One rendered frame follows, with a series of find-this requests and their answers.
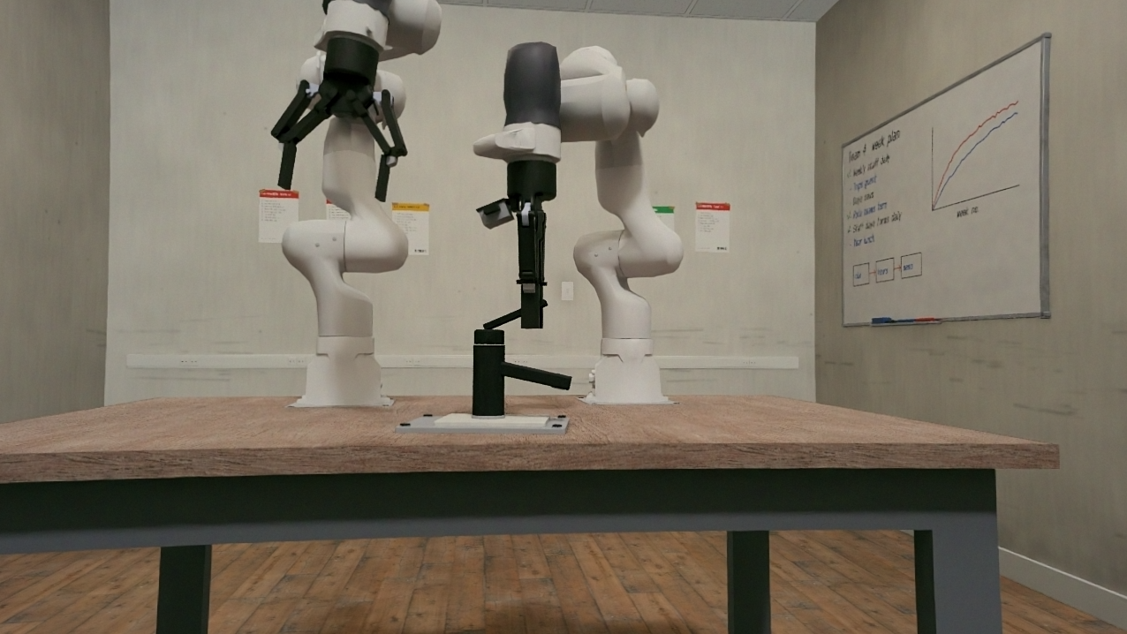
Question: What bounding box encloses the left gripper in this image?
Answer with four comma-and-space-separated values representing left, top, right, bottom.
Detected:
507, 160, 556, 329

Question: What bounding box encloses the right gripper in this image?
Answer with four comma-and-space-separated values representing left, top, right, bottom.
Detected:
270, 37, 408, 202

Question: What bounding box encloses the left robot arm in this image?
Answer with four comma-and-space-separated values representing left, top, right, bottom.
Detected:
473, 42, 684, 403

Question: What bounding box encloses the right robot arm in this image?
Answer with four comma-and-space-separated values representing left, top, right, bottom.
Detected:
282, 0, 442, 405

